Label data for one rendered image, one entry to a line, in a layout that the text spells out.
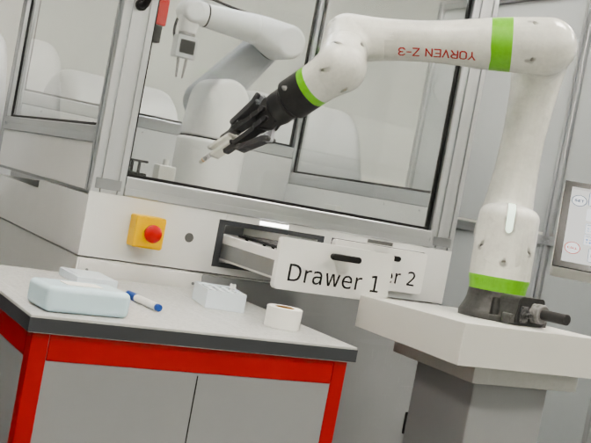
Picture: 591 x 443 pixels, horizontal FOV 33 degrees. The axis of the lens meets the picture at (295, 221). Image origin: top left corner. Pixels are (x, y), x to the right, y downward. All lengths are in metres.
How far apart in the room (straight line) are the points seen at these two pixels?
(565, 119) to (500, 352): 2.25
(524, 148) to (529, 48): 0.26
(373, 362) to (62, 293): 1.19
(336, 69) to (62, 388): 0.86
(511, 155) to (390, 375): 0.72
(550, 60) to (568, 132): 1.93
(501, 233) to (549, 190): 2.02
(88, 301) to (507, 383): 0.87
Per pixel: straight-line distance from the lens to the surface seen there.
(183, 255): 2.37
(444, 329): 1.99
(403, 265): 2.66
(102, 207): 2.29
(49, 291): 1.68
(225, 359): 1.80
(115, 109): 2.29
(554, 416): 4.03
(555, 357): 2.10
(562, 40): 2.21
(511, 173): 2.34
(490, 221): 2.16
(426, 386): 2.22
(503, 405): 2.16
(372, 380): 2.69
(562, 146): 4.14
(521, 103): 2.36
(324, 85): 2.13
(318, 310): 2.56
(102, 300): 1.72
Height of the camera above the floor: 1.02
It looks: 2 degrees down
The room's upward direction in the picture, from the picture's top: 11 degrees clockwise
